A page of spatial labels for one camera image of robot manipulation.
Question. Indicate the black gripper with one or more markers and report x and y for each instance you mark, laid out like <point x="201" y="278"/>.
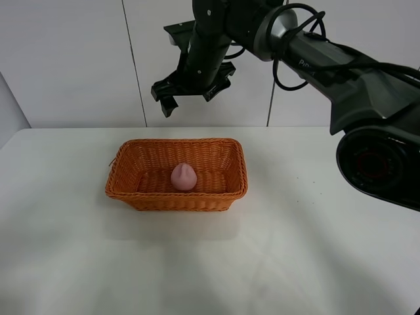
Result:
<point x="201" y="69"/>

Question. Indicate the orange woven plastic basket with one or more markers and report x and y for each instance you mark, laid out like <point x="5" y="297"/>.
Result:
<point x="141" y="174"/>

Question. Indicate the pink peach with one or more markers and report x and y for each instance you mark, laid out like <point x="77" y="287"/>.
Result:
<point x="183" y="177"/>

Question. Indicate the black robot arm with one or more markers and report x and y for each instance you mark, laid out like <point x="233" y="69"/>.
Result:
<point x="375" y="104"/>

